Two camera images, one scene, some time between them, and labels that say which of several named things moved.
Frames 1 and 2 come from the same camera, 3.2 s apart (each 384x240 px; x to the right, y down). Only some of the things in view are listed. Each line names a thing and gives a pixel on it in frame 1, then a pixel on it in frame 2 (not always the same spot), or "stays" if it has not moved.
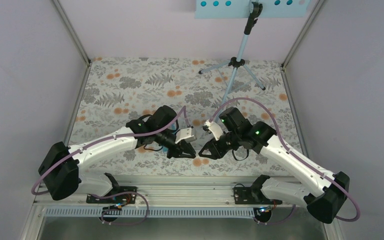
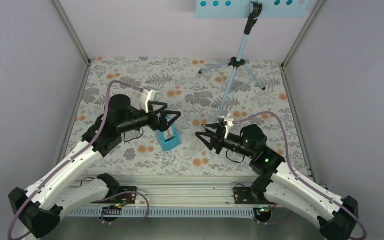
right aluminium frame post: [301, 34] stays
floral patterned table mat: [120, 91] stays
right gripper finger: [215, 147] -> [211, 145]
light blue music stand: [251, 9] stays
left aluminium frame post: [72, 32] stays
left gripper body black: [172, 152] -> [154, 125]
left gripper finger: [185, 150] -> [150, 109]
